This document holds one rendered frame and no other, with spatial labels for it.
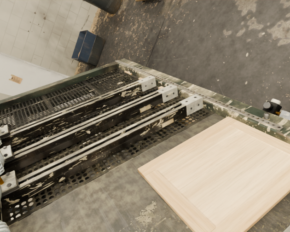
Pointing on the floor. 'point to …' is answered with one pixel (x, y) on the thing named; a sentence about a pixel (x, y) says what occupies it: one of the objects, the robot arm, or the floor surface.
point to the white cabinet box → (18, 74)
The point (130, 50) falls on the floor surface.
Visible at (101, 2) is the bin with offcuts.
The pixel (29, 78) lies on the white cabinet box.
